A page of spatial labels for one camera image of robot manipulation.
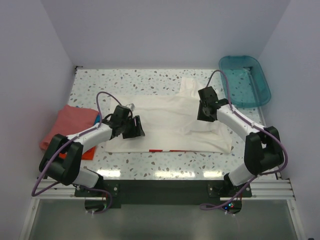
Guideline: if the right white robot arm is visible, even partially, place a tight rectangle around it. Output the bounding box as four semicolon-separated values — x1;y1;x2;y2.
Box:
197;86;285;197

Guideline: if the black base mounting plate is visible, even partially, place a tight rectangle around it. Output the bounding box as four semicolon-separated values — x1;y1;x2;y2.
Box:
74;179;253;213

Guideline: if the teal plastic basket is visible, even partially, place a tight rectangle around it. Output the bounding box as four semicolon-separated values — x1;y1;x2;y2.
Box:
218;55;271;109

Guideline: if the folded orange t shirt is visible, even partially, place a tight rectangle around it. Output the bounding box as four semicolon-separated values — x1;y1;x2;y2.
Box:
59;146;96;161

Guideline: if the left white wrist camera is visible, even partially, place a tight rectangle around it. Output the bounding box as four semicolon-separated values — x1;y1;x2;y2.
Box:
125;103;136;112

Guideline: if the folded blue t shirt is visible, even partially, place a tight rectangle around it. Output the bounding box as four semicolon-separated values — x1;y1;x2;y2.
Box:
93;114;101;125

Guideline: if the white t shirt red print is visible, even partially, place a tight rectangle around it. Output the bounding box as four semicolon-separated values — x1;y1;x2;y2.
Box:
105;77;233;154

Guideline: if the purple cable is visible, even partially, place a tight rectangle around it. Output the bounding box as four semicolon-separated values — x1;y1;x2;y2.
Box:
199;69;290;210
31;91;123;198

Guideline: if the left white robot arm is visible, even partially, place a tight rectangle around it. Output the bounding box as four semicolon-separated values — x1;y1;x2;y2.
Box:
39;104;145;196

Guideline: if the aluminium frame rail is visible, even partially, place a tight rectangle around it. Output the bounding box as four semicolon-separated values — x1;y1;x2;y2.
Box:
35;179;295;200

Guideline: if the folded pink t shirt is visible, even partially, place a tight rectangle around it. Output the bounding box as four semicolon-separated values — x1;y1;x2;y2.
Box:
39;104;99;150

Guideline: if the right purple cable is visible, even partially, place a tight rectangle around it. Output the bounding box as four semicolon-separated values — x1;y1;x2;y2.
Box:
199;69;290;210

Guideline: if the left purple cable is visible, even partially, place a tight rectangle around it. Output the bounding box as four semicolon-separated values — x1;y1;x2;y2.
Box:
31;91;123;198

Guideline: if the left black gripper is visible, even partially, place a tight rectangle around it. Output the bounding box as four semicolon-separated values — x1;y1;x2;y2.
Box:
120;115;145;139

